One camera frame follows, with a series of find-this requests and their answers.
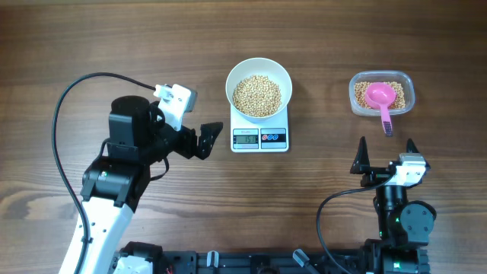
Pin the soybeans in container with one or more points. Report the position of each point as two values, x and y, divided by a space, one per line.
399 103

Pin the soybeans in bowl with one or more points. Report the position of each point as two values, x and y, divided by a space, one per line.
257 96

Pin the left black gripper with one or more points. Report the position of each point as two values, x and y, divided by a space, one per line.
189 150

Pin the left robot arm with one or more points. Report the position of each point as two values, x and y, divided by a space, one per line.
114 183

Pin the white digital kitchen scale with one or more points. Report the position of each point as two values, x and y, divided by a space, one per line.
264 136

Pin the clear plastic container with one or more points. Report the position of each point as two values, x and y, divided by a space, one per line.
382 76

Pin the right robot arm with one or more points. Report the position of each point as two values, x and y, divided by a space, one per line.
404 225

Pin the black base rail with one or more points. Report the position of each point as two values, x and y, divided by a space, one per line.
137 257

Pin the white bowl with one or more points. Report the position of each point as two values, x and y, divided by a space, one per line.
260 66

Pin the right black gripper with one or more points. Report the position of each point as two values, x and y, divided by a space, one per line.
361 166

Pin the pink plastic scoop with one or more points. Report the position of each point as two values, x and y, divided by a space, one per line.
380 96

